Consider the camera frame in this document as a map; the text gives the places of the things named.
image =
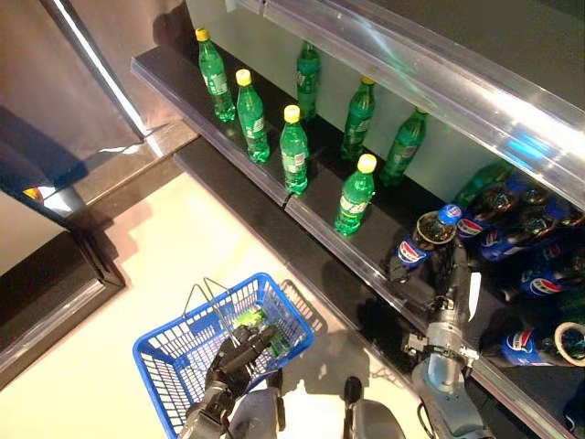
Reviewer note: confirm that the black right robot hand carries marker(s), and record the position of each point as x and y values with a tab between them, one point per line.
454	283

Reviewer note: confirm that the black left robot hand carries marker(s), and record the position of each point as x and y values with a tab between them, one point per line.
233	366

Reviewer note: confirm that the blue plastic shopping basket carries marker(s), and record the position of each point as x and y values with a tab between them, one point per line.
203	330

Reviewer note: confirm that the green soda bottle yellow cap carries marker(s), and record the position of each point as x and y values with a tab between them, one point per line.
480	180
294	155
281	345
215	78
354	201
253	123
307	78
357	119
402	146

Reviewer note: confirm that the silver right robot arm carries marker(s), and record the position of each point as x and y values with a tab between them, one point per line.
443	379

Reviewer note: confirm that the grey robot body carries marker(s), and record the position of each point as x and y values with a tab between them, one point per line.
256	411

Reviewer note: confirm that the black metal shelf board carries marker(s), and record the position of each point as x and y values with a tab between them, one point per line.
384	219
503	41
183	78

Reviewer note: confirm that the black base shelf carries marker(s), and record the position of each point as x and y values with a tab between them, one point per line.
256	215

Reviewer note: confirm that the dark glossy floor plinth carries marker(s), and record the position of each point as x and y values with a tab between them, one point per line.
137	160

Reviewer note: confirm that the grey metal store shelf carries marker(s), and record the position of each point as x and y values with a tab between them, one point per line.
411	59

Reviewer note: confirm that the small orange sticker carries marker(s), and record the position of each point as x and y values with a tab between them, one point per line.
33	195

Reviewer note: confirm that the chrome corner strip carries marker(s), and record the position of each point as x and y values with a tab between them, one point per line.
91	55

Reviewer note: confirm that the brown glossy panel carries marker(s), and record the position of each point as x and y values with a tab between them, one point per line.
32	55

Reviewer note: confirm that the clear plastic price rail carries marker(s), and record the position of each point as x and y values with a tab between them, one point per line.
205	137
249	3
361	270

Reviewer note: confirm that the dark side shelf with rail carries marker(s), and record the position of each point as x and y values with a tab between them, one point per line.
27	151
45	297

